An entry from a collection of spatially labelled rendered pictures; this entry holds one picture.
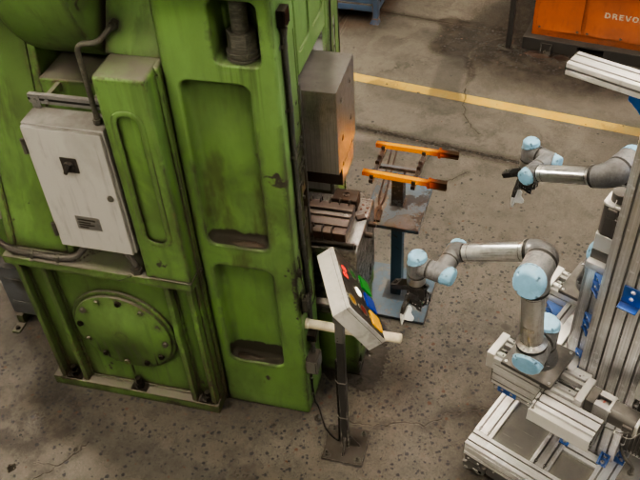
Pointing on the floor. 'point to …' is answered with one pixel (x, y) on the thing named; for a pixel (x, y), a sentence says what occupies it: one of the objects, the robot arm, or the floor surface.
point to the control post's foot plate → (357, 445)
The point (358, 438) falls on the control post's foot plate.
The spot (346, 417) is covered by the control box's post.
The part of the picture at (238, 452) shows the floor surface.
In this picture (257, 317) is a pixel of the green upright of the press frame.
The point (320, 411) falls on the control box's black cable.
